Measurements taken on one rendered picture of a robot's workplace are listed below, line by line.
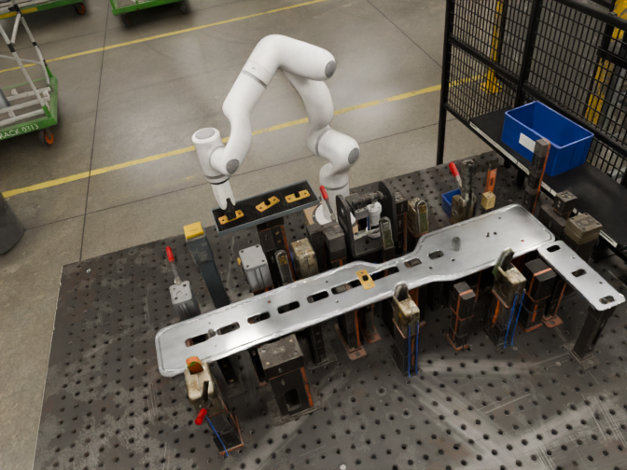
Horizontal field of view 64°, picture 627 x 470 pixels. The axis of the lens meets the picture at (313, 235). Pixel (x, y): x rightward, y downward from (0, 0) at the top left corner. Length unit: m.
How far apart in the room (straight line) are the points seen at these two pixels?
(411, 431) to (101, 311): 1.36
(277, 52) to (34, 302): 2.56
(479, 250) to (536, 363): 0.43
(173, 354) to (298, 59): 1.00
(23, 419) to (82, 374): 1.02
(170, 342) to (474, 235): 1.09
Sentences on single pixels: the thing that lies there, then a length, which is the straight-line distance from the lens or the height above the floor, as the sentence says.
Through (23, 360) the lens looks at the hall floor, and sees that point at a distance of 3.37.
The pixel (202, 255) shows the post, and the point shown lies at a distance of 1.80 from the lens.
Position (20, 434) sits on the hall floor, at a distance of 3.08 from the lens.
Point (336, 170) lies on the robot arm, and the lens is 1.94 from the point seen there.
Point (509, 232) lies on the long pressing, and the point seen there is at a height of 1.00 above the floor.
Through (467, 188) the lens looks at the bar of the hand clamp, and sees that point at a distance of 1.86.
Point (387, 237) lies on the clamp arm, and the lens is 1.77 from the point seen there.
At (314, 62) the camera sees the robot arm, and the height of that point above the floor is 1.59.
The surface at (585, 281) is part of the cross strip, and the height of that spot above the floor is 1.00.
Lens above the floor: 2.27
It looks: 43 degrees down
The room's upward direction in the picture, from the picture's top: 9 degrees counter-clockwise
